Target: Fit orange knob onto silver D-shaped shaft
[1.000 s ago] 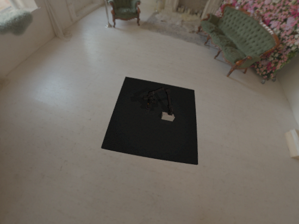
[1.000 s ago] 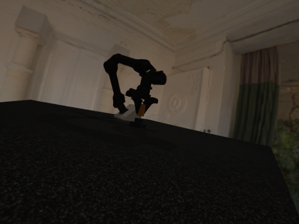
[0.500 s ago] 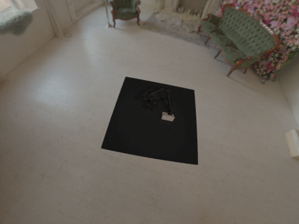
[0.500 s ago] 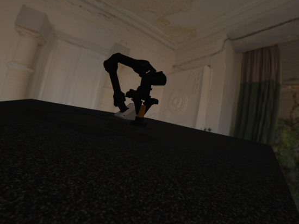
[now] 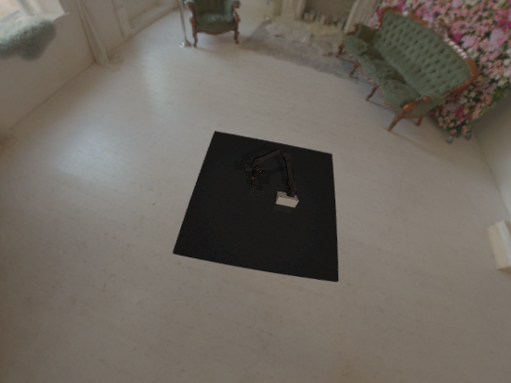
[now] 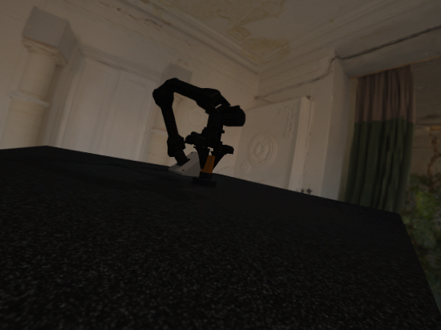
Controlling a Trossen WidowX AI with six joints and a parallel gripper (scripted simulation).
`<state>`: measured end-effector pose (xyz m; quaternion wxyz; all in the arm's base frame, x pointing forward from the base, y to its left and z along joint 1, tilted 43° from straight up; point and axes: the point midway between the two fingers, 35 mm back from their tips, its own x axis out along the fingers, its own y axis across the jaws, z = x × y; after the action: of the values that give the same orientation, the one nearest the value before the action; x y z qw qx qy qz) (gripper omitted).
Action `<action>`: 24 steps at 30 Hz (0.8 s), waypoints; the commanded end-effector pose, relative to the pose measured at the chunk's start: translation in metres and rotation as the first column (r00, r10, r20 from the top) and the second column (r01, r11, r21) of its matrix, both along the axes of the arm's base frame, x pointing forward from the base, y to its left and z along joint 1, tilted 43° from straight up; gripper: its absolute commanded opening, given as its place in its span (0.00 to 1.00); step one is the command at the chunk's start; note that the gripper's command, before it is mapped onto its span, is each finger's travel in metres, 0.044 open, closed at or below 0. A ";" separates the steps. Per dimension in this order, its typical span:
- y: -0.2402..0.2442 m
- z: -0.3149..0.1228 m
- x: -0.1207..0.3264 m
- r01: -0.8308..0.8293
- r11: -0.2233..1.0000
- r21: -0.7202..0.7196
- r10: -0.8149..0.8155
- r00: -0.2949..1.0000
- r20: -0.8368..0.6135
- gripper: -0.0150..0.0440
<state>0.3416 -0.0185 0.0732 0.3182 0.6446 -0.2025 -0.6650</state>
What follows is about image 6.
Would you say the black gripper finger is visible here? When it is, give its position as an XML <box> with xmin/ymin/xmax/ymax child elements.
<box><xmin>211</xmin><ymin>151</ymin><xmax>226</xmax><ymax>169</ymax></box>
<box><xmin>193</xmin><ymin>147</ymin><xmax>210</xmax><ymax>169</ymax></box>

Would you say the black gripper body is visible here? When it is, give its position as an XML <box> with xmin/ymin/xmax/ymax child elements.
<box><xmin>184</xmin><ymin>123</ymin><xmax>234</xmax><ymax>154</ymax></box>

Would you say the orange ribbed cylinder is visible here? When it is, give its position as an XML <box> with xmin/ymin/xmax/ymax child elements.
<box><xmin>200</xmin><ymin>155</ymin><xmax>215</xmax><ymax>174</ymax></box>

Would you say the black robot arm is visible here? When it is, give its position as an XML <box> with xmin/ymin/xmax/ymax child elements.
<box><xmin>152</xmin><ymin>78</ymin><xmax>246</xmax><ymax>167</ymax></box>

